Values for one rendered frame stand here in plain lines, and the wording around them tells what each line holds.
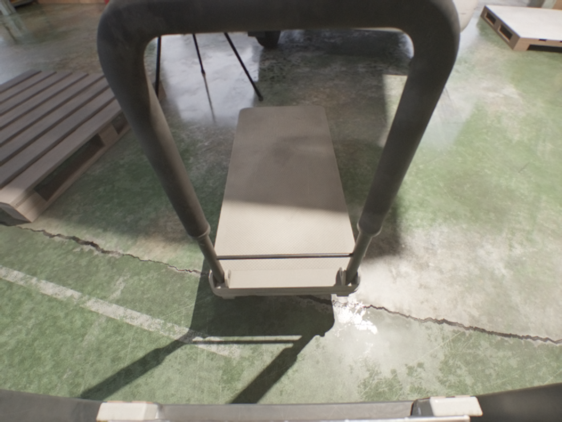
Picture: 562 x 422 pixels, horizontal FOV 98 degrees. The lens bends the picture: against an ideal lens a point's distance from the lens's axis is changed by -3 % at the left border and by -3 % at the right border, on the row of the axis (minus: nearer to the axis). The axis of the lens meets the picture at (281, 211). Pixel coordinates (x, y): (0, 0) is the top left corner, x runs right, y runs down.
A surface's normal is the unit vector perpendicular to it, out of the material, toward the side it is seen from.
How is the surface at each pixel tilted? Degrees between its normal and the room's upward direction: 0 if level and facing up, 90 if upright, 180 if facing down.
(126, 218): 0
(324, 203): 0
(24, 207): 90
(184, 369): 0
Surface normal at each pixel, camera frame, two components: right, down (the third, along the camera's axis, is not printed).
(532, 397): -1.00, 0.03
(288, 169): -0.03, -0.64
